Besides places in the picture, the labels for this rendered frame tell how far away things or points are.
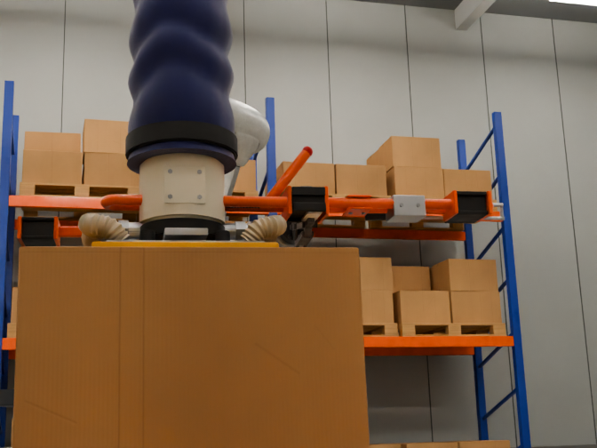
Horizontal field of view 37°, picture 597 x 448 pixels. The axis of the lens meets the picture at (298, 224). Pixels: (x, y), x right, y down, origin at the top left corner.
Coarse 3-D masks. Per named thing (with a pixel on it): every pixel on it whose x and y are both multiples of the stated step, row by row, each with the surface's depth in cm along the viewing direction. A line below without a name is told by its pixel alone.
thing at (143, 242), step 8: (144, 232) 165; (152, 232) 165; (216, 232) 168; (224, 232) 167; (112, 240) 161; (120, 240) 161; (128, 240) 161; (136, 240) 162; (144, 240) 162; (152, 240) 162; (160, 240) 162; (168, 240) 163; (176, 240) 163; (216, 240) 167; (224, 240) 167
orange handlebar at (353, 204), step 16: (112, 208) 177; (128, 208) 177; (240, 208) 181; (256, 208) 182; (272, 208) 182; (336, 208) 185; (352, 208) 181; (368, 208) 182; (384, 208) 184; (432, 208) 185; (448, 208) 186
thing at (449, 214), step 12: (456, 192) 185; (468, 192) 186; (480, 192) 187; (456, 204) 184; (468, 204) 186; (480, 204) 187; (444, 216) 190; (456, 216) 187; (468, 216) 187; (480, 216) 187
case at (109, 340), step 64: (64, 256) 153; (128, 256) 155; (192, 256) 157; (256, 256) 159; (320, 256) 161; (64, 320) 150; (128, 320) 152; (192, 320) 154; (256, 320) 156; (320, 320) 159; (64, 384) 148; (128, 384) 150; (192, 384) 152; (256, 384) 154; (320, 384) 156
